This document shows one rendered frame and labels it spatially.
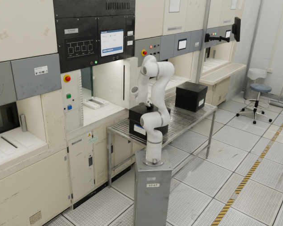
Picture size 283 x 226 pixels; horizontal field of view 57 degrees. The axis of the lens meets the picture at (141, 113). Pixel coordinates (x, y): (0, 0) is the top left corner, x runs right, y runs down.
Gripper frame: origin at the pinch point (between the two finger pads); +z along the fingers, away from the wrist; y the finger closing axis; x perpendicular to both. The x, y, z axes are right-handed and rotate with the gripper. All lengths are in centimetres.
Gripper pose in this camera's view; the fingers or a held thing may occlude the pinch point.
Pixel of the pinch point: (149, 106)
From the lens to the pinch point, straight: 240.5
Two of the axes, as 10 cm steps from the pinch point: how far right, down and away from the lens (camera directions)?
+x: -4.8, 8.5, -2.1
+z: 4.2, 4.3, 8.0
